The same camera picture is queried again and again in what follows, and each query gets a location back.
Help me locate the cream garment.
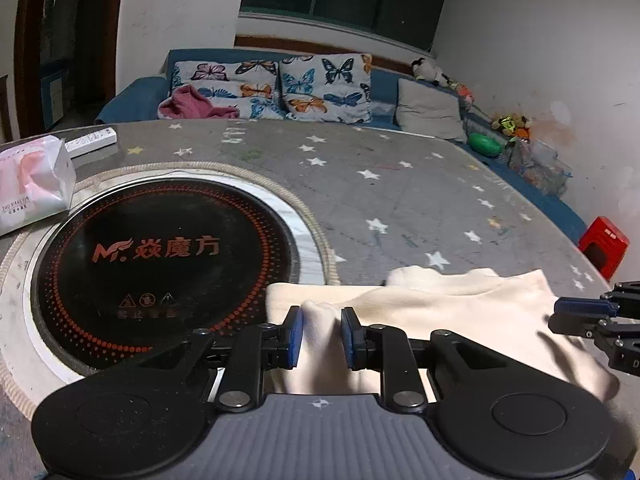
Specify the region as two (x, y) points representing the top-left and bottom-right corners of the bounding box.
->
(266, 266), (620, 401)

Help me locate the red plastic stool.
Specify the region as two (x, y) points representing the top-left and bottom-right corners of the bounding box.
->
(578, 216), (630, 281)

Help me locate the clear plastic toy box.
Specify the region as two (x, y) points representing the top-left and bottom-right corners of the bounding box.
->
(509, 140), (573, 197)

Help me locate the black round induction cooktop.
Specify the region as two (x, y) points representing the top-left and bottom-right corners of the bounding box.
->
(30, 178), (299, 374)

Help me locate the green round toy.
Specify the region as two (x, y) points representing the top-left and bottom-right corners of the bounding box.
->
(468, 132), (503, 158)

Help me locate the yellow orange toy pile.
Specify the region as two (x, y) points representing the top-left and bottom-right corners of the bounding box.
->
(491, 115), (532, 141)

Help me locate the grey plain pillow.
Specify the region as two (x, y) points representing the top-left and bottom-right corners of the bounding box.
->
(395, 79), (466, 142)

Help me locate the white remote control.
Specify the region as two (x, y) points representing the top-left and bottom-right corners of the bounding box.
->
(65, 127), (117, 159)

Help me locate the pink garment on sofa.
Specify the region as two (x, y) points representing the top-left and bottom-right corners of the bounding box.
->
(157, 84), (240, 119)

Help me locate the right butterfly pillow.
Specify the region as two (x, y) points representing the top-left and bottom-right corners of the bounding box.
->
(279, 53), (373, 125)

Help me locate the butterfly pillow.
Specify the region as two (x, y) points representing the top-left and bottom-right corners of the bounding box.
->
(165, 60), (285, 119)
(279, 53), (373, 125)

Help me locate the left butterfly pillow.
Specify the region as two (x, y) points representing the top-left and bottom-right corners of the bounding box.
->
(165, 60), (285, 119)

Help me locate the pink white tissue pack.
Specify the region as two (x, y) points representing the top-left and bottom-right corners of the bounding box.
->
(0, 136), (76, 235)

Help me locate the blue corner sofa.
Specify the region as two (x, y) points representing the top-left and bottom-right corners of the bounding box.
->
(96, 49), (587, 242)

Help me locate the black white plush toy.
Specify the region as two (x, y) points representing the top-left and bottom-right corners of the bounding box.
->
(411, 58), (450, 87)

